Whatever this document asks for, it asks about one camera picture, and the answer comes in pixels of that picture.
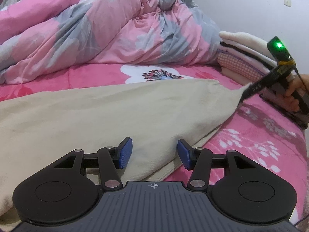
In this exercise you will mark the beige khaki trousers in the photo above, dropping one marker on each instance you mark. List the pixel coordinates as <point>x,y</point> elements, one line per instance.
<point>38,129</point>

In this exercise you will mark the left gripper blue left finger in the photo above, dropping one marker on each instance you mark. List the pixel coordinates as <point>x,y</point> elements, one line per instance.
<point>108,160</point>

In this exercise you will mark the white wall socket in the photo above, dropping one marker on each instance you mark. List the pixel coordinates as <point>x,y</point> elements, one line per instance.
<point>287,3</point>

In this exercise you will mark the pink floral fleece bedsheet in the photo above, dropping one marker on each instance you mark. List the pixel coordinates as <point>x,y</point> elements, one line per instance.
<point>257,130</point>

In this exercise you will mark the stack of folded clothes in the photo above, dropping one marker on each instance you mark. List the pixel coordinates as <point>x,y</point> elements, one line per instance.
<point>243,57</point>

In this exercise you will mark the pink grey floral duvet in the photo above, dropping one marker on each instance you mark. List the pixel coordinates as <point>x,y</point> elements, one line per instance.
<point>39,37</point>

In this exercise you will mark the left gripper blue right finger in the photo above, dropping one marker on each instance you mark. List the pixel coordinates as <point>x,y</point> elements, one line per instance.
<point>200,161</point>

